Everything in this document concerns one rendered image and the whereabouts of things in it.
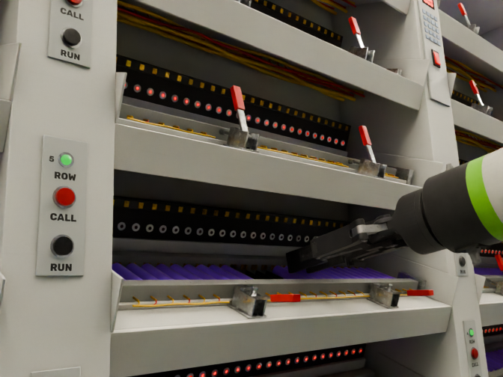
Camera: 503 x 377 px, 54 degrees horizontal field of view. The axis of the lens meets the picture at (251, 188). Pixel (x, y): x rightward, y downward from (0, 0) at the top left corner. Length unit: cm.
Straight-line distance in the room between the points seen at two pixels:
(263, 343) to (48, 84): 35
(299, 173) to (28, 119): 34
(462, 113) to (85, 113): 81
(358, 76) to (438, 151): 22
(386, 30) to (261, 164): 55
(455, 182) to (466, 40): 72
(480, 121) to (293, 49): 56
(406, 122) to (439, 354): 42
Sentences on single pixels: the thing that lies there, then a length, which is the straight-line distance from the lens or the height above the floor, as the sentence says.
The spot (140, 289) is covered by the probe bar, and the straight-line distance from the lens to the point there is 54.
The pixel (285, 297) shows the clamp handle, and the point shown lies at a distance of 54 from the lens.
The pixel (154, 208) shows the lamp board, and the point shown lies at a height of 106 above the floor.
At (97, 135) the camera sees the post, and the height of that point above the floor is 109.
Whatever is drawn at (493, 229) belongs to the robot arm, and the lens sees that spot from 56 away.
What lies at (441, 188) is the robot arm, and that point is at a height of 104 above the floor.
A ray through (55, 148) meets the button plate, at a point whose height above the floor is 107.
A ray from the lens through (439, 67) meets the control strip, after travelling 105.
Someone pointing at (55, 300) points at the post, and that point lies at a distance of 46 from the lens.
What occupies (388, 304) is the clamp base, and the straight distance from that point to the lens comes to 78.
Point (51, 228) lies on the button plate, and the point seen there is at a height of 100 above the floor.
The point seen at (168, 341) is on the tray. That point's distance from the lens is 51.
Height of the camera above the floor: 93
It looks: 13 degrees up
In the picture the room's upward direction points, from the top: 2 degrees counter-clockwise
